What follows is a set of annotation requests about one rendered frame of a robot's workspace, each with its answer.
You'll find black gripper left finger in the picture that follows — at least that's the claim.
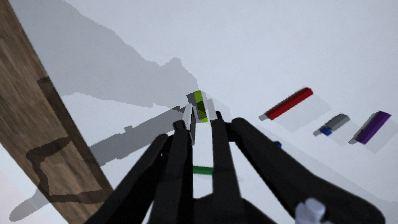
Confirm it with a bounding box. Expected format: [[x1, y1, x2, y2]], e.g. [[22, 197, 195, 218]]
[[83, 103, 196, 224]]

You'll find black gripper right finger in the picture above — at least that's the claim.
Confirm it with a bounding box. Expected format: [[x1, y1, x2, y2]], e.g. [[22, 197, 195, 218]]
[[207, 99, 386, 224]]

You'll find purple rod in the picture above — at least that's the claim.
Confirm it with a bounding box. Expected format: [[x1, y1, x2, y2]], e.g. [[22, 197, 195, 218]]
[[356, 111, 391, 144]]

